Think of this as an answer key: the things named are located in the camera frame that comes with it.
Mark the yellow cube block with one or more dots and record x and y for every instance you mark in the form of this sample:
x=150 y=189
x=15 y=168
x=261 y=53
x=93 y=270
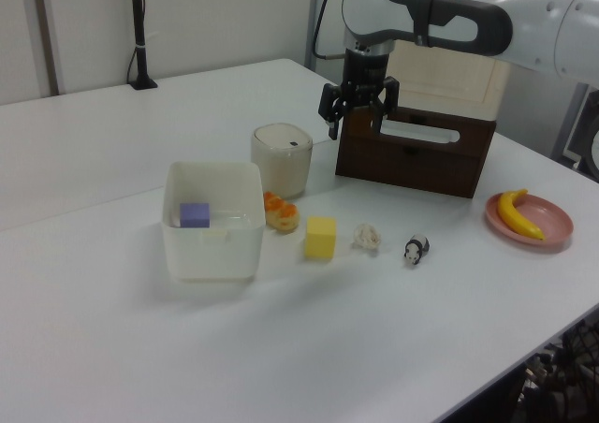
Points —
x=320 y=237

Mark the white plastic bin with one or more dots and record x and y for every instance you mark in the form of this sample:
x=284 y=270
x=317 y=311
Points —
x=211 y=240

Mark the black camera stand pole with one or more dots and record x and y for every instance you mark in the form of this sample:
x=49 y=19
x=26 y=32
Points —
x=139 y=30

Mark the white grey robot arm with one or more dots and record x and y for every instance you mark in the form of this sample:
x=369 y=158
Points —
x=515 y=25

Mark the yellow banana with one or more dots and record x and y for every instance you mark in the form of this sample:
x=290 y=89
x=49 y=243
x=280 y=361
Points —
x=512 y=214

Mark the beige wooden cabinet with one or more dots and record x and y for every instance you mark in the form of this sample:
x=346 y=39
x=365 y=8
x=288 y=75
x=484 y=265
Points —
x=449 y=74

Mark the dark brown wooden box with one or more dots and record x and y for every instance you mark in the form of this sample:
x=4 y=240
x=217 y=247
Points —
x=412 y=158

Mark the toy salmon roe sushi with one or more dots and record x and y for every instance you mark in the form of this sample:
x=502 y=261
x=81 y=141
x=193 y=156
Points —
x=281 y=215

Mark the small beige trash can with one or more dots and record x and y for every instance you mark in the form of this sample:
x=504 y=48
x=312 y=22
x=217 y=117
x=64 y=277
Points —
x=281 y=158

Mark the crumpled white paper ball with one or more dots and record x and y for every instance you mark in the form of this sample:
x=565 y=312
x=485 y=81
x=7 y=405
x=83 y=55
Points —
x=366 y=238

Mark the small panda figurine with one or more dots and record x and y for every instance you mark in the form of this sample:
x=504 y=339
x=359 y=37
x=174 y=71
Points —
x=415 y=249

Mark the purple cube block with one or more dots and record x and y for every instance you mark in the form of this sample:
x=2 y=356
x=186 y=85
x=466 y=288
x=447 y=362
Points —
x=194 y=214

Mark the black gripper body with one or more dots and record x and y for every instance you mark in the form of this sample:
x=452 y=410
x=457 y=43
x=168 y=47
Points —
x=364 y=74

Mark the pink plate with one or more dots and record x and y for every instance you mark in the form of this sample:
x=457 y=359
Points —
x=552 y=219

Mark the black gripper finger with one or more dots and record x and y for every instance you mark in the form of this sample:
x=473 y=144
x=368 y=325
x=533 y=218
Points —
x=387 y=102
x=330 y=110

